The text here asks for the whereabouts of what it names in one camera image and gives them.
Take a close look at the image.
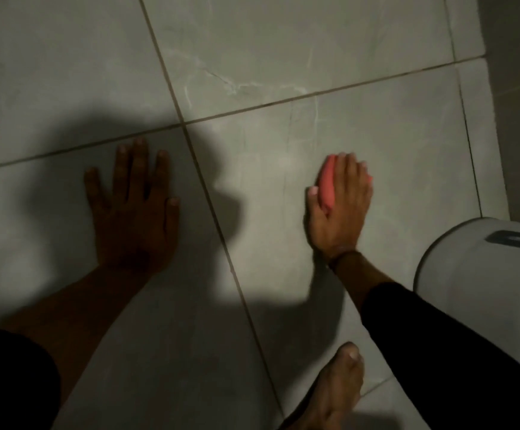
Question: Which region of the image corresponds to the person's bare foot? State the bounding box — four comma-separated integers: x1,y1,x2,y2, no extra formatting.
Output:
280,341,366,430

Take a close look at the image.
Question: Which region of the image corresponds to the person's left hand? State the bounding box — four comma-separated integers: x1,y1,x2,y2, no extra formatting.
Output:
84,138,181,276

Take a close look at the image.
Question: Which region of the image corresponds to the person's right hand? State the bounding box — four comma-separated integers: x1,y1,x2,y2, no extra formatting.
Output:
306,152,374,264

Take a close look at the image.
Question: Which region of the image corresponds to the person's right forearm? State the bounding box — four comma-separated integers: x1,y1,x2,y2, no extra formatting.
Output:
330,251,520,430

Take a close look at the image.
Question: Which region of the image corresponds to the person's left forearm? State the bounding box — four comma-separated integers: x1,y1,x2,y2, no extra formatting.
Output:
0,263,164,430

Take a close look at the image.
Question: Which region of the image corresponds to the white plastic bucket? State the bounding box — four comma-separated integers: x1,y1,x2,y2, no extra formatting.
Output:
413,217,520,384

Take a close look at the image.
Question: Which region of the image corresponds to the pink scrubbing sponge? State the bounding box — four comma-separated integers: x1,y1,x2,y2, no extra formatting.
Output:
315,154,373,212

